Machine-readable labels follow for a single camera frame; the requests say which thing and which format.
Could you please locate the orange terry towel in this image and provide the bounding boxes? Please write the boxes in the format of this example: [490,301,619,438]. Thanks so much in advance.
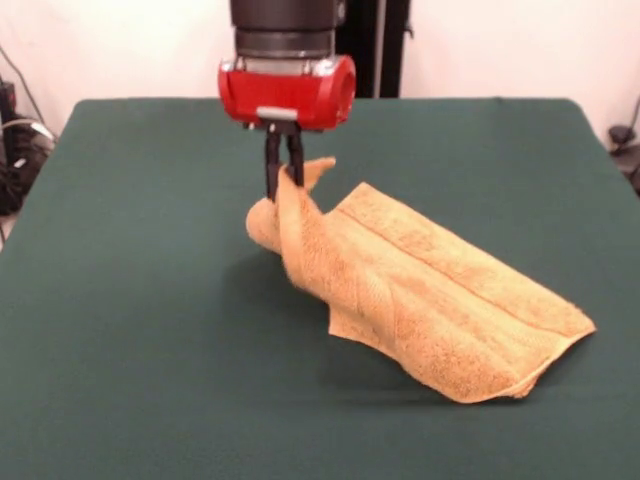
[244,155,598,405]

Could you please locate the white cable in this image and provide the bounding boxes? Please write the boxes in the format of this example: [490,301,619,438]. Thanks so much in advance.
[0,115,55,147]

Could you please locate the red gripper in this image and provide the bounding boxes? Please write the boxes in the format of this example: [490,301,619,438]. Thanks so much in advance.
[217,54,358,202]

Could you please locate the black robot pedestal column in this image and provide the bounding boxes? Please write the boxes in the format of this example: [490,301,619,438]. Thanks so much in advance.
[344,0,416,99]

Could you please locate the dark green table cloth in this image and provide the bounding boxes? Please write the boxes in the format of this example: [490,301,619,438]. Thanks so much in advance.
[0,97,640,480]

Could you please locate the black round-headed device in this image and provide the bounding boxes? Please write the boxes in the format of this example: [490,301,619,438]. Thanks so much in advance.
[607,124,640,197]

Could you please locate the black cable bundle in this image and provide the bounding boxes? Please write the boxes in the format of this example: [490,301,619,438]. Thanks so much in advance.
[0,122,54,217]

